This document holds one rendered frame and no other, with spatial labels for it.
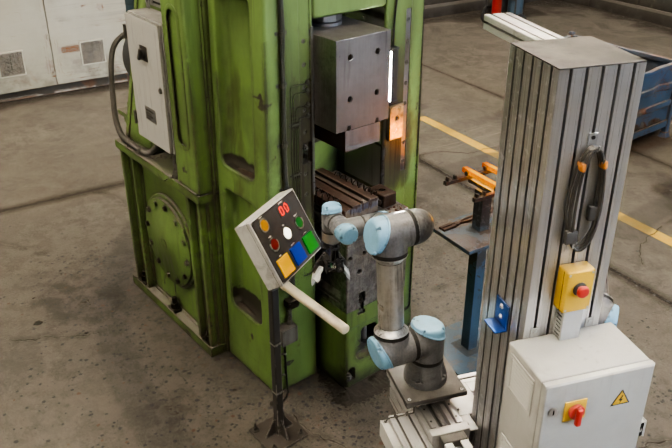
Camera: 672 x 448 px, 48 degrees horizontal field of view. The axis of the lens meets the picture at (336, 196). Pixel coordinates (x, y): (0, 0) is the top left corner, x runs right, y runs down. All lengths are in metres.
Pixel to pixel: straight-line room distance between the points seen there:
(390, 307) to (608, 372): 0.69
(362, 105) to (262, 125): 0.44
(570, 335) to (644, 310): 2.52
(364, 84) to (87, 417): 2.05
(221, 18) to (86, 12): 4.96
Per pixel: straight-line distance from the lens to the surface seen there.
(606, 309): 2.84
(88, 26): 8.30
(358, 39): 3.18
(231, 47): 3.40
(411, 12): 3.56
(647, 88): 6.92
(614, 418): 2.36
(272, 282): 2.96
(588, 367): 2.23
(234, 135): 3.53
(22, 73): 8.25
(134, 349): 4.32
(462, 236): 3.75
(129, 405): 3.98
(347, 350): 3.79
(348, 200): 3.50
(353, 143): 3.32
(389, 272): 2.41
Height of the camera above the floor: 2.58
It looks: 27 degrees down
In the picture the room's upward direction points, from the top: straight up
